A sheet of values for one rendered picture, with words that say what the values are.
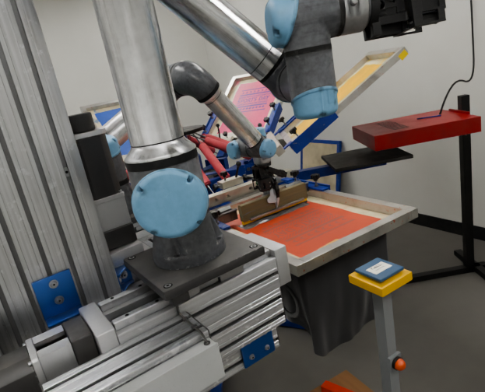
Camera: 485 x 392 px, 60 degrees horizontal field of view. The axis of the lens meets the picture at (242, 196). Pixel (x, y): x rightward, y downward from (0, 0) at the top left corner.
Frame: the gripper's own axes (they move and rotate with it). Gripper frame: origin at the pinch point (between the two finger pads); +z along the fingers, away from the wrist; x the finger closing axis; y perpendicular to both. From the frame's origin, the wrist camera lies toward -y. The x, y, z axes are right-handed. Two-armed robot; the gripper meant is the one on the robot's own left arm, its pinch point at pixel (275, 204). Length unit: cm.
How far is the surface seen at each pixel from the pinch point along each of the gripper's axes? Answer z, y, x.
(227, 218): -0.2, 22.0, -5.5
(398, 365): 34, 16, 75
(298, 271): 2, 30, 53
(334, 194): 2.0, -24.2, 12.5
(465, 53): -36, -200, -32
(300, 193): -0.7, -13.5, 1.7
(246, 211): -2.7, 15.9, 1.4
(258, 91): -38, -98, -146
